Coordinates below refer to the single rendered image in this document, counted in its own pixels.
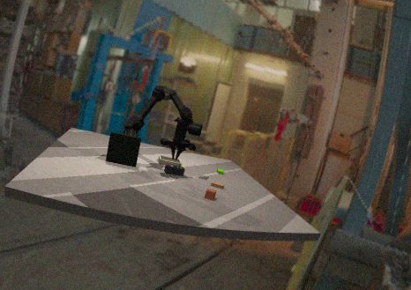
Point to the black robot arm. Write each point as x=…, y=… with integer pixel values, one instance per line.
x=137, y=121

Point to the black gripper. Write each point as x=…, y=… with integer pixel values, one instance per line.
x=165, y=141

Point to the orange flat block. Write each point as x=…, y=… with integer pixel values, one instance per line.
x=217, y=185

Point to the beige shallow tray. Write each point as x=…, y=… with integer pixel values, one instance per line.
x=166, y=160

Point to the small orange cube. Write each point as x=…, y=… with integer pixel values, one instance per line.
x=210, y=194

